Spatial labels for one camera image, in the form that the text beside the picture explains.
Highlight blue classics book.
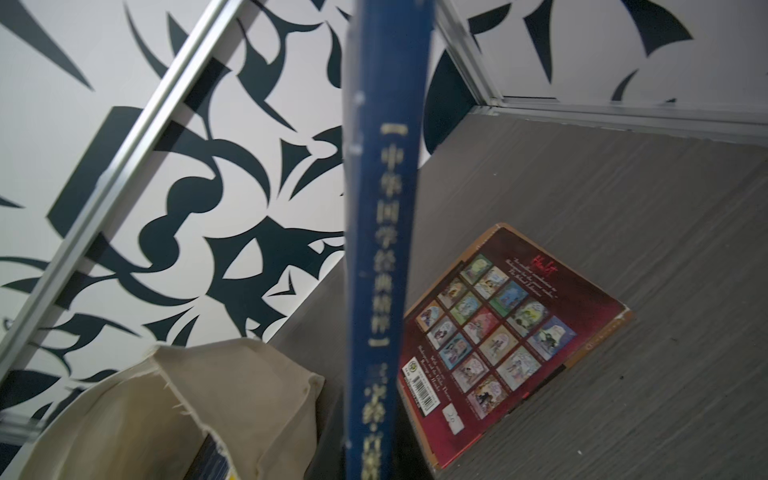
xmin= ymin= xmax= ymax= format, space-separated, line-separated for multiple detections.
xmin=342 ymin=0 xmax=435 ymax=479

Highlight cream canvas tote bag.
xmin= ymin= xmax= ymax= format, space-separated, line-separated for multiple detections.
xmin=21 ymin=339 xmax=324 ymax=479

